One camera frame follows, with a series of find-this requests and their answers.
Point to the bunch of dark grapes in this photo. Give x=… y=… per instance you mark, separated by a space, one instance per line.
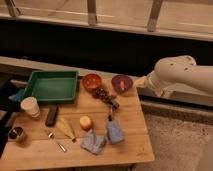
x=105 y=97

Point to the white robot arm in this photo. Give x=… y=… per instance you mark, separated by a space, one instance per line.
x=177 y=70

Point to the blue object at tray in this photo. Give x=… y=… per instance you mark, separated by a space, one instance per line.
x=17 y=97

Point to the purple bowl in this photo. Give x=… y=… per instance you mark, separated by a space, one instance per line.
x=116 y=83

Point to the metal fork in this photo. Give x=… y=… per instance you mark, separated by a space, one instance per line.
x=51 y=136

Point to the black rectangular block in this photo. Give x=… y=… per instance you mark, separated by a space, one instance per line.
x=52 y=115

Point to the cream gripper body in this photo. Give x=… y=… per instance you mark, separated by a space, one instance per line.
x=141 y=82

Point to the yellow apple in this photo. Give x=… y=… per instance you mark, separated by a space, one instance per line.
x=86 y=123

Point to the blue cloth right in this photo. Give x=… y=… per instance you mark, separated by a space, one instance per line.
x=114 y=132

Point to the blue cloth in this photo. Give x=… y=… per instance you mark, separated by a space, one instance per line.
x=114 y=132
x=93 y=143

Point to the red bowl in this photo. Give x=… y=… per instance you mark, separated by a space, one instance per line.
x=91 y=81

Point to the small red pepper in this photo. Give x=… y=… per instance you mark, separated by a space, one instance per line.
x=122 y=85

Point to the white paper cup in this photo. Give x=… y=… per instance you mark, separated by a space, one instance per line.
x=31 y=107

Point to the blue cloth left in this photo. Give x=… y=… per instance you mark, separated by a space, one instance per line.
x=93 y=143

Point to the green plastic tray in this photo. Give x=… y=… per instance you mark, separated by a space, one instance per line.
x=52 y=87

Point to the small metal can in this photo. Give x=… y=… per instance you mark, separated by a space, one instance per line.
x=17 y=134

